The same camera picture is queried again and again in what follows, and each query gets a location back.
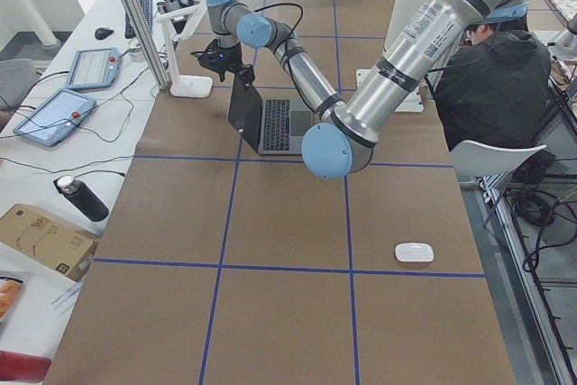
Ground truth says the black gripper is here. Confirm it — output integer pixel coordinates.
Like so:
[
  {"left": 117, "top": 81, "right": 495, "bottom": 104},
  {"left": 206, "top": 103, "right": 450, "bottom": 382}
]
[{"left": 190, "top": 39, "right": 254, "bottom": 89}]

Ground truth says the grey laptop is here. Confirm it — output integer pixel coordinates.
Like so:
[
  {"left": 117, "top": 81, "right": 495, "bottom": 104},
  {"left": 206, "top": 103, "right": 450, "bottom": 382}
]
[{"left": 227, "top": 75, "right": 314, "bottom": 155}]

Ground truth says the white computer mouse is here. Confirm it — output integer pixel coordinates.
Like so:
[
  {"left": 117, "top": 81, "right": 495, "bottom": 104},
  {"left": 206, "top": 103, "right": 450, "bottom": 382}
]
[{"left": 394, "top": 243, "right": 435, "bottom": 262}]

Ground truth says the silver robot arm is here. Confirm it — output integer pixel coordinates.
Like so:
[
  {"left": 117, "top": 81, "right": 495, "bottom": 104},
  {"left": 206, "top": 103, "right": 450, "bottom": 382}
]
[{"left": 197, "top": 0, "right": 528, "bottom": 179}]

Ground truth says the white desk lamp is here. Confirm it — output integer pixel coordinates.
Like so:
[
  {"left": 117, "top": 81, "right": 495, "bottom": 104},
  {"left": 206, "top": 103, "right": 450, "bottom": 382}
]
[{"left": 155, "top": 0, "right": 213, "bottom": 99}]

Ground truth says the black desk mouse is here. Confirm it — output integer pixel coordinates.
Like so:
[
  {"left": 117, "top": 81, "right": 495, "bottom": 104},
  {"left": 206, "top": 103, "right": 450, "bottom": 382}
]
[{"left": 94, "top": 27, "right": 114, "bottom": 41}]

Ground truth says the black keyboard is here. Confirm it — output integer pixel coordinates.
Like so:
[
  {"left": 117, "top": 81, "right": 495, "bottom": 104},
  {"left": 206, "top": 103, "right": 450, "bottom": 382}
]
[{"left": 124, "top": 0, "right": 154, "bottom": 40}]

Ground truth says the upper blue teach pendant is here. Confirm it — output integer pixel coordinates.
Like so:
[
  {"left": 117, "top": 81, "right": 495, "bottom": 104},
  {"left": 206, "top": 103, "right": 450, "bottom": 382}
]
[{"left": 65, "top": 47, "right": 121, "bottom": 91}]

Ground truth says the blue teach pendant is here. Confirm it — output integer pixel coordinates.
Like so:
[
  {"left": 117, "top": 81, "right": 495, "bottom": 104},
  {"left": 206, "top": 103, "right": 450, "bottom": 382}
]
[
  {"left": 13, "top": 88, "right": 96, "bottom": 147},
  {"left": 65, "top": 47, "right": 121, "bottom": 91}
]

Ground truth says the lower blue teach pendant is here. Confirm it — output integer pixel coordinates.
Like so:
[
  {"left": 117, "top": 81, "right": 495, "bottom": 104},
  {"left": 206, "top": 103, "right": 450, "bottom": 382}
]
[{"left": 13, "top": 88, "right": 96, "bottom": 147}]

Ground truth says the black water bottle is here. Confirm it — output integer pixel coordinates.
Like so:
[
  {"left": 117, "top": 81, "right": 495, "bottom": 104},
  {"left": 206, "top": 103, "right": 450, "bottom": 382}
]
[{"left": 54, "top": 175, "right": 109, "bottom": 222}]

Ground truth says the white chair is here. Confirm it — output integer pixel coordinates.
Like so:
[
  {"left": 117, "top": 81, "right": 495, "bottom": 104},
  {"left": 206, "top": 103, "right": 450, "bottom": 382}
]
[{"left": 450, "top": 140, "right": 546, "bottom": 179}]

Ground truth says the person in black hoodie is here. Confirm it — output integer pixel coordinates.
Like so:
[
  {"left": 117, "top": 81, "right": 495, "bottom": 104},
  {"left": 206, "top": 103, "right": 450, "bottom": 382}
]
[{"left": 433, "top": 17, "right": 551, "bottom": 150}]

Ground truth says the cardboard box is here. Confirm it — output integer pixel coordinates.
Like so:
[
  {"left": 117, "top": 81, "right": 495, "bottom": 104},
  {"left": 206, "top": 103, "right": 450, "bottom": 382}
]
[{"left": 1, "top": 204, "right": 100, "bottom": 282}]

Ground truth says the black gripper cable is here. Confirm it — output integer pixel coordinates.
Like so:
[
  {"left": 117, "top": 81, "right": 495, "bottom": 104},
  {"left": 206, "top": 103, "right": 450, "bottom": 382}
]
[{"left": 252, "top": 3, "right": 304, "bottom": 57}]

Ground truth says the aluminium frame post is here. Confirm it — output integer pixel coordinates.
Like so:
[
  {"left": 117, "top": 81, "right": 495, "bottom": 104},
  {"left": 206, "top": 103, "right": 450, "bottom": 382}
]
[{"left": 121, "top": 0, "right": 169, "bottom": 90}]

